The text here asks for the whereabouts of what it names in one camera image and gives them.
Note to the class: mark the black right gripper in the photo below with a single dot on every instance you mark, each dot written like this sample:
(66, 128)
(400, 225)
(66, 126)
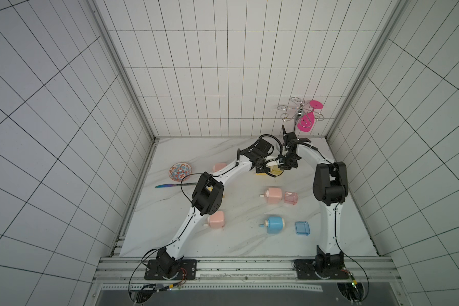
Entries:
(287, 162)

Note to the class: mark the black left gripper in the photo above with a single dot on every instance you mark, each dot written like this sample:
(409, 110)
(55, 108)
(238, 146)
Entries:
(262, 170)

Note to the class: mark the pink sharpener top row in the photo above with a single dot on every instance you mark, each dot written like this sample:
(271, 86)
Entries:
(219, 166)

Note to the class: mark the pink sharpener row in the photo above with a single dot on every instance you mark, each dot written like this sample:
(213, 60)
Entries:
(219, 166)
(216, 220)

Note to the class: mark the pink sharpener bottom row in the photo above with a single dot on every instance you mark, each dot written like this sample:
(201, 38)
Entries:
(216, 220)

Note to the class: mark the yellow tray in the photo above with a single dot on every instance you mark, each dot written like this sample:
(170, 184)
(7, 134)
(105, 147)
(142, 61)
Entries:
(276, 171)

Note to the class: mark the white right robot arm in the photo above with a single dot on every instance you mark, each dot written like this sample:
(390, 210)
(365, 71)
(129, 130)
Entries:
(330, 188)

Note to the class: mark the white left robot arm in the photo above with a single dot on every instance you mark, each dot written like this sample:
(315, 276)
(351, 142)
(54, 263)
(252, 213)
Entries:
(207, 197)

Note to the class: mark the pink sharpener right middle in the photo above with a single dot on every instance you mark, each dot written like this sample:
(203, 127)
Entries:
(273, 195)

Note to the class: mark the pink tray right middle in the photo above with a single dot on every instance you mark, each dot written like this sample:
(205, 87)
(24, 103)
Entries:
(290, 198)

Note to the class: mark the blue pencil sharpener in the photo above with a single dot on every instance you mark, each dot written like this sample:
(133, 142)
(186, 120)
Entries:
(273, 224)

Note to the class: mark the blue transparent tray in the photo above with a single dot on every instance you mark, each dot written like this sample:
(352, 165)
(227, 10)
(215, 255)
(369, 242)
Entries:
(302, 228)

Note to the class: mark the pink plastic wine glass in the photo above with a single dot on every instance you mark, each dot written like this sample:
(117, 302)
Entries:
(308, 119)

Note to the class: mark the chrome glass rack stand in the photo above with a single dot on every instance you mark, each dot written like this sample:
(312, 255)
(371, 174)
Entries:
(294, 113)

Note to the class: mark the patterned ceramic bowl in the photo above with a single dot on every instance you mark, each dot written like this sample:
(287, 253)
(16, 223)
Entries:
(179, 171)

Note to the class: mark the iridescent pen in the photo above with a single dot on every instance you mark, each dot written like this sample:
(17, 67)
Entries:
(176, 185)

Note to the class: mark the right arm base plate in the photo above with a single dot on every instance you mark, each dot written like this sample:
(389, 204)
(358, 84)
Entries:
(308, 269)

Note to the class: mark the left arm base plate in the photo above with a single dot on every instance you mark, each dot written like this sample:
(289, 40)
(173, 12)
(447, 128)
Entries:
(172, 270)

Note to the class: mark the aluminium mounting rail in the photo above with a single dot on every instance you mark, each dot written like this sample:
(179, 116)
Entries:
(247, 270)

